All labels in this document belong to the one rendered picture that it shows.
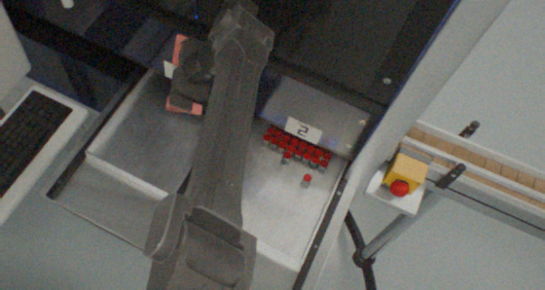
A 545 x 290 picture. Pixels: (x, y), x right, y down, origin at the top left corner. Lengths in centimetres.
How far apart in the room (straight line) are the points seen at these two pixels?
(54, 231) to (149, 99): 100
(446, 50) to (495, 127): 190
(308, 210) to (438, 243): 119
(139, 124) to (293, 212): 47
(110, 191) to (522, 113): 219
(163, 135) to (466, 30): 76
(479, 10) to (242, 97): 39
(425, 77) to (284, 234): 50
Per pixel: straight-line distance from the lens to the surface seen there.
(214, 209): 49
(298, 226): 122
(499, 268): 244
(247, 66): 66
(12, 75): 153
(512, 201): 139
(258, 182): 125
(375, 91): 101
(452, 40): 88
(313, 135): 117
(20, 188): 139
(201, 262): 47
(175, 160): 126
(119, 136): 131
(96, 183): 126
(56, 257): 216
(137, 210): 121
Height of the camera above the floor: 200
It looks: 61 degrees down
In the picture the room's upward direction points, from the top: 3 degrees clockwise
